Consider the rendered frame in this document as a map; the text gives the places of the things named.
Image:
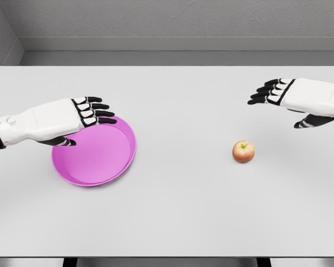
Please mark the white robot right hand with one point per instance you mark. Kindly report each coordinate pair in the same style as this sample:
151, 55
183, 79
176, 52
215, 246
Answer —
309, 96

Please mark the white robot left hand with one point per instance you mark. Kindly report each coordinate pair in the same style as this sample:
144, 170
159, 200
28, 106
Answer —
55, 119

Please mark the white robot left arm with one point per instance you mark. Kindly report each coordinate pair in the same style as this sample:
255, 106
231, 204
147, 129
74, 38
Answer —
11, 130

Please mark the pink round plate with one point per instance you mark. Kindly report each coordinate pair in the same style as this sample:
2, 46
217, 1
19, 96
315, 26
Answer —
100, 155

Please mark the red yellow apple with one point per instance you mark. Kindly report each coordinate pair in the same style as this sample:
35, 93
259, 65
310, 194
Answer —
243, 152

